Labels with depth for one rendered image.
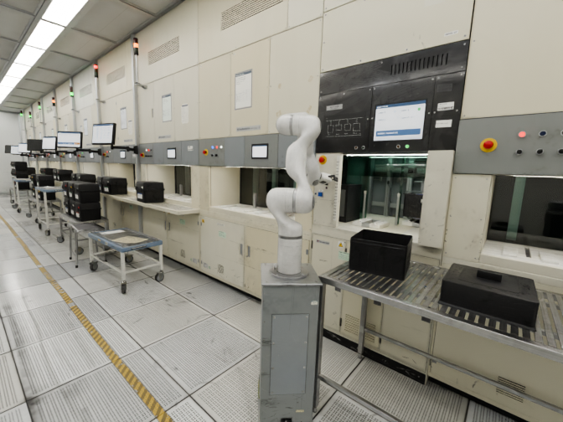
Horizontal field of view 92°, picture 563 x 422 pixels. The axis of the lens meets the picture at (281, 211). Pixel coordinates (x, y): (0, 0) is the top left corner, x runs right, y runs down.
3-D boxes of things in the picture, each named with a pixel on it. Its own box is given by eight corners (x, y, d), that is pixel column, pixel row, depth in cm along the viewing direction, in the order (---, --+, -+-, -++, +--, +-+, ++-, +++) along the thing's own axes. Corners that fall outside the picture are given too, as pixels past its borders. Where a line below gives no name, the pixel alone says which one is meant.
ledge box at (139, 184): (134, 201, 353) (133, 180, 349) (156, 199, 373) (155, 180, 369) (143, 203, 332) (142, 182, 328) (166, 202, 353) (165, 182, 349)
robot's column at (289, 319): (257, 430, 134) (260, 284, 122) (257, 386, 161) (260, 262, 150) (313, 428, 136) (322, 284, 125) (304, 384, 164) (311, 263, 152)
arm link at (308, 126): (282, 213, 138) (315, 216, 134) (277, 209, 126) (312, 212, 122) (292, 121, 145) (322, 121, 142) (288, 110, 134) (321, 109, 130)
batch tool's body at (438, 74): (302, 331, 218) (316, 71, 189) (355, 292, 290) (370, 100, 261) (423, 390, 162) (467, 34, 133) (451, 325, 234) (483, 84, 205)
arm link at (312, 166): (322, 143, 153) (322, 184, 174) (307, 131, 163) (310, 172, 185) (307, 148, 151) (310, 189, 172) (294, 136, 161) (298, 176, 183)
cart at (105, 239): (86, 270, 324) (83, 231, 317) (131, 259, 365) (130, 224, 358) (122, 295, 266) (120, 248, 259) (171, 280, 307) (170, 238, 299)
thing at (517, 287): (436, 303, 110) (441, 272, 108) (449, 281, 132) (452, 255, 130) (536, 332, 91) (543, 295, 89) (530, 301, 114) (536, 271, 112)
